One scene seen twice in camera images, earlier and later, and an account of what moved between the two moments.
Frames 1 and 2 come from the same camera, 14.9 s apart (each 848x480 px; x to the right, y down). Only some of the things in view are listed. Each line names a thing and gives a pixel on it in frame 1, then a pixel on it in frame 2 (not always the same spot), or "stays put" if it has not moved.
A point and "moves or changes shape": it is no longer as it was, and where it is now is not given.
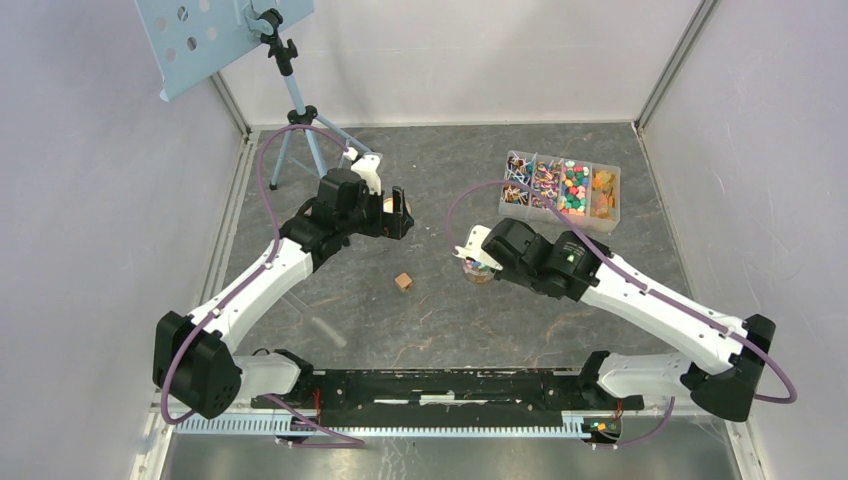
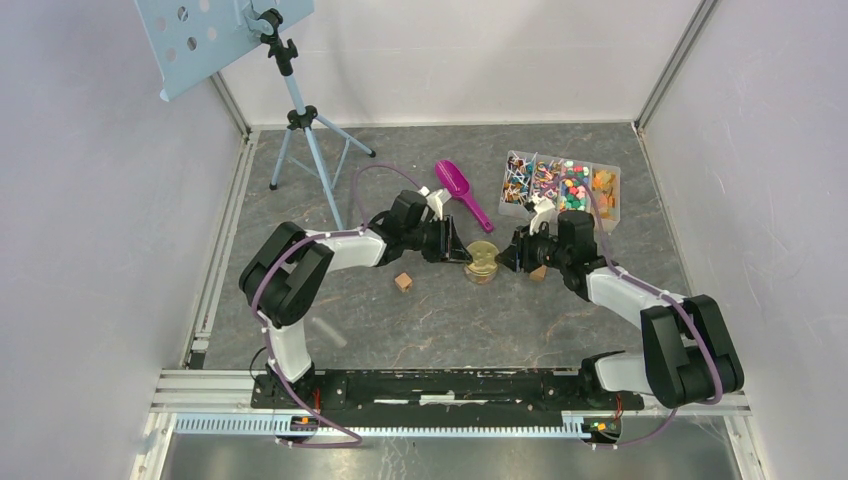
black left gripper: [394, 226] to [449, 245]
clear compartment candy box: [585, 193] stays put
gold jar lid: [388, 206] moves or changes shape
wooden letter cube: [403, 282] stays put
